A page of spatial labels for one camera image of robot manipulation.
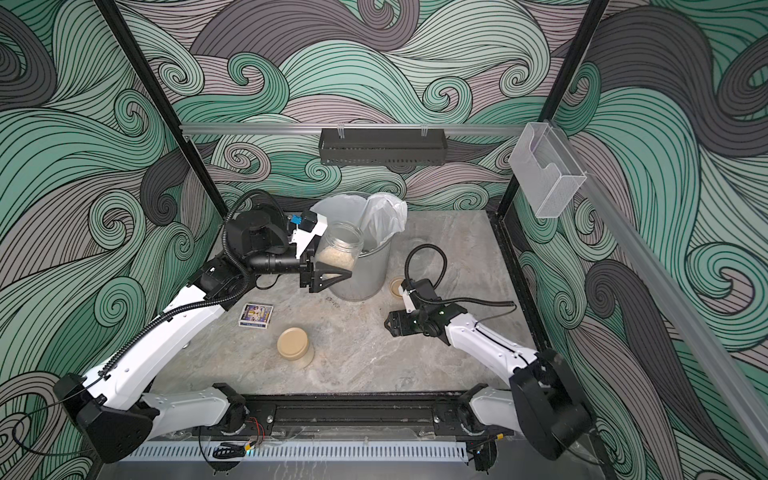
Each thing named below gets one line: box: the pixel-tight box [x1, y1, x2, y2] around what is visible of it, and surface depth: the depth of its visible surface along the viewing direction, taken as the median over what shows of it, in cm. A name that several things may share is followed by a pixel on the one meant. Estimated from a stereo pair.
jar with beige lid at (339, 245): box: [315, 221, 364, 272], surface depth 62 cm
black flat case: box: [225, 230, 242, 256], surface depth 50 cm
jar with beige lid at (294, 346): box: [277, 327, 315, 369], surface depth 77 cm
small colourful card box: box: [238, 302, 274, 329], surface depth 91 cm
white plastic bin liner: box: [309, 193, 408, 253], surface depth 88 cm
